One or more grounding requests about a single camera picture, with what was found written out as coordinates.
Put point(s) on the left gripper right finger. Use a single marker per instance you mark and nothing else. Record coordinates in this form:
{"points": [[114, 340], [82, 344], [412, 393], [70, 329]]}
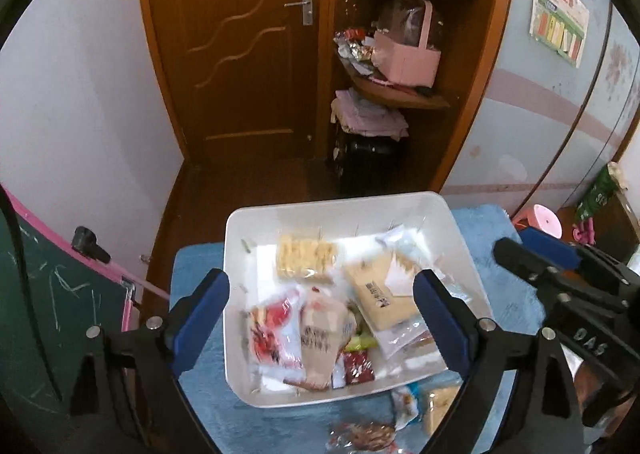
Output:
{"points": [[542, 414]]}

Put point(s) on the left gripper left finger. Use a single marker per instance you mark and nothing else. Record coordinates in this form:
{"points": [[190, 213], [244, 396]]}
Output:
{"points": [[127, 397]]}

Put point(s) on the peanut candy clear packet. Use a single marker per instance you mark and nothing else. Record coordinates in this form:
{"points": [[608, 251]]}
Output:
{"points": [[438, 402]]}

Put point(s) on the blue white candy packet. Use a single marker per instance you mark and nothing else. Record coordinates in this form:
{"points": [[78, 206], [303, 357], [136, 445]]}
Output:
{"points": [[406, 403]]}

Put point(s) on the red white snack packet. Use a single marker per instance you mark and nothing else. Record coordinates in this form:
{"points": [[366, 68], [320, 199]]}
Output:
{"points": [[273, 334]]}

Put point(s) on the dark red jujube packet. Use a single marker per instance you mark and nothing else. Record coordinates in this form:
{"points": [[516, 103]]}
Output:
{"points": [[358, 368]]}

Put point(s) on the green snack packet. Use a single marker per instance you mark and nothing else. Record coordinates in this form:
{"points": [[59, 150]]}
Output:
{"points": [[362, 338]]}

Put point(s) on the nut candy clear wrapper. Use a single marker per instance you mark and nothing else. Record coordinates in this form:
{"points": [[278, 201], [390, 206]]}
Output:
{"points": [[367, 437]]}

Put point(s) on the large clear cracker bag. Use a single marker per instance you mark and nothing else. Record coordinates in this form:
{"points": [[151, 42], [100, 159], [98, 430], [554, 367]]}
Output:
{"points": [[382, 283]]}

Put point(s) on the yellow rice cracker packet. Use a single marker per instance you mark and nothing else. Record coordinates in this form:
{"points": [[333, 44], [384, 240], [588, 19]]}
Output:
{"points": [[306, 259]]}

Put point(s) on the pink toy on floor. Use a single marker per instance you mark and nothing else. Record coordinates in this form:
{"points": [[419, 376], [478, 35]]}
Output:
{"points": [[583, 232]]}

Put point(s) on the pink plastic stool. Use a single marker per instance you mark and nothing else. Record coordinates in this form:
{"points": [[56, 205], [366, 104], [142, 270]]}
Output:
{"points": [[540, 218]]}

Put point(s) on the blue towel table cover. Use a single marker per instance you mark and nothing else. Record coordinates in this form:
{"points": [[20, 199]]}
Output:
{"points": [[239, 428]]}

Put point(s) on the white plastic storage bin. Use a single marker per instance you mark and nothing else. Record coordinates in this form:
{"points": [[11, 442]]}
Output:
{"points": [[250, 261]]}

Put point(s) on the folded pink clothes stack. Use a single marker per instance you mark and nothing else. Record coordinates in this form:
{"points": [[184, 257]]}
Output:
{"points": [[359, 116]]}

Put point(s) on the pink basket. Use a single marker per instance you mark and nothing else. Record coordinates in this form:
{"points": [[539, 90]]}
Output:
{"points": [[406, 47]]}

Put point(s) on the wooden corner shelf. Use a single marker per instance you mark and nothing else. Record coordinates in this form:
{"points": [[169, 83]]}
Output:
{"points": [[439, 118]]}

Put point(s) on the brown wooden door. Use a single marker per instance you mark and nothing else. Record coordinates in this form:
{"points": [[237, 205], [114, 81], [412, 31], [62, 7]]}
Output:
{"points": [[238, 77]]}

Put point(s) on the green bag by wall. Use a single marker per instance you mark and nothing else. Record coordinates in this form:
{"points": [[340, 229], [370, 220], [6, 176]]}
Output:
{"points": [[609, 180]]}

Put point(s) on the green chalkboard pink frame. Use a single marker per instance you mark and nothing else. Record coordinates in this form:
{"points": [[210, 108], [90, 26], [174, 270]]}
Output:
{"points": [[52, 290]]}

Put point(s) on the colourful wall poster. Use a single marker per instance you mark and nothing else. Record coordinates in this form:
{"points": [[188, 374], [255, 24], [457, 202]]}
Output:
{"points": [[562, 26]]}

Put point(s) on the silver door handle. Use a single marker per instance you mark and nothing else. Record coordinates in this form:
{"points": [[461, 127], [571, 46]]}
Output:
{"points": [[307, 8]]}

